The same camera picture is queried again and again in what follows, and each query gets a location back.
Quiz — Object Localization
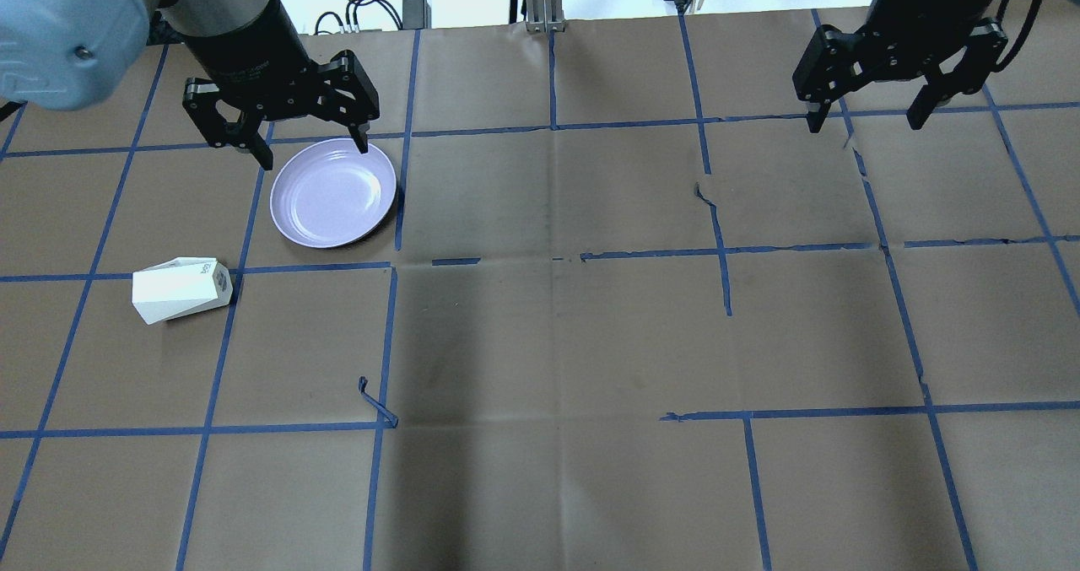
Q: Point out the black cable bundle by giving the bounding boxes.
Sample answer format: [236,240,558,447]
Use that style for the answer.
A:
[314,0,423,36]

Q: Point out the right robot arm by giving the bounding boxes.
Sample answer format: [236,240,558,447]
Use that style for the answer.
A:
[793,0,1077,133]

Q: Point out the grey power adapter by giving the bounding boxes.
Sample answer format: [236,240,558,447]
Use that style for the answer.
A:
[400,0,432,30]

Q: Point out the white faceted cup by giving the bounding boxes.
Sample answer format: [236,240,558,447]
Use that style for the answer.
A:
[131,257,233,325]

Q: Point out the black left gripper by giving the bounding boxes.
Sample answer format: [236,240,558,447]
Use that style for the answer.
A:
[184,0,381,171]

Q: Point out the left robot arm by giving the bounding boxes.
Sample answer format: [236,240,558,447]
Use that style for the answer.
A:
[1,0,381,169]

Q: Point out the lavender plate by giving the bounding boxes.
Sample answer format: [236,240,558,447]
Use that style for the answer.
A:
[267,139,399,249]

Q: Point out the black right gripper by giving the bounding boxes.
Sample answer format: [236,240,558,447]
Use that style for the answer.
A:
[791,0,1009,134]

